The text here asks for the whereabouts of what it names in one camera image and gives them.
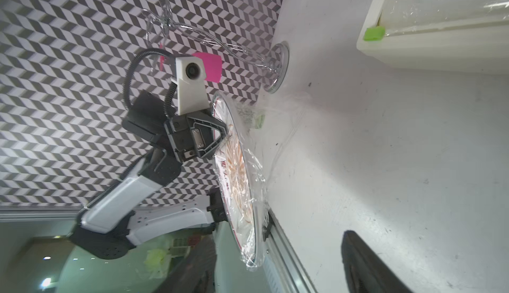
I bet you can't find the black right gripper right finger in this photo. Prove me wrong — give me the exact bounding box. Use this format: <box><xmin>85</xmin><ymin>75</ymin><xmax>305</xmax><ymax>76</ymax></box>
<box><xmin>341</xmin><ymin>230</ymin><xmax>412</xmax><ymax>293</ymax></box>

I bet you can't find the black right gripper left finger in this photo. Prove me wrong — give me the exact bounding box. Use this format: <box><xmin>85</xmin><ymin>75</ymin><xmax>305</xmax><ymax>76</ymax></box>
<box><xmin>154</xmin><ymin>236</ymin><xmax>217</xmax><ymax>293</ymax></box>

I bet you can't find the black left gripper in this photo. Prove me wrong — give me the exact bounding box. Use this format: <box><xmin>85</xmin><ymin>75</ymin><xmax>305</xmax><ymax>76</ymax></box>
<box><xmin>122</xmin><ymin>90</ymin><xmax>227</xmax><ymax>163</ymax></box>

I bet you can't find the clear plastic wrap sheet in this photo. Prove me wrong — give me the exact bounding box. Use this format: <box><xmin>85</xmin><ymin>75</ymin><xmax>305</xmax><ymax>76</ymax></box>
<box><xmin>212</xmin><ymin>92</ymin><xmax>310</xmax><ymax>271</ymax></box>

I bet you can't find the white plate orange sunburst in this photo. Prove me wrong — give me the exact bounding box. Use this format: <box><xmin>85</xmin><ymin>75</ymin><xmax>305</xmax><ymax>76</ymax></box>
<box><xmin>212</xmin><ymin>92</ymin><xmax>266</xmax><ymax>270</ymax></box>

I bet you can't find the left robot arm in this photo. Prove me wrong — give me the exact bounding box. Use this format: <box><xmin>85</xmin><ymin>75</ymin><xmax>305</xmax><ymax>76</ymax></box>
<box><xmin>69</xmin><ymin>91</ymin><xmax>227</xmax><ymax>260</ymax></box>

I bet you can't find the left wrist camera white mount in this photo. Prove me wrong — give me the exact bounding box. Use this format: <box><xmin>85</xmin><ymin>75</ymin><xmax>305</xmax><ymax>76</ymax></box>
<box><xmin>174</xmin><ymin>56</ymin><xmax>210</xmax><ymax>115</ymax></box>

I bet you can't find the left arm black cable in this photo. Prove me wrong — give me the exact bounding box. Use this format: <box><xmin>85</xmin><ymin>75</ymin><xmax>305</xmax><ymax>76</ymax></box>
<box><xmin>122</xmin><ymin>48</ymin><xmax>178</xmax><ymax>119</ymax></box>

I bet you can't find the chrome wire glass rack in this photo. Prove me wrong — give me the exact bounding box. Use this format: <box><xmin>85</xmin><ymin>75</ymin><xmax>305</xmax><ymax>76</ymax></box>
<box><xmin>141</xmin><ymin>0</ymin><xmax>290</xmax><ymax>94</ymax></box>

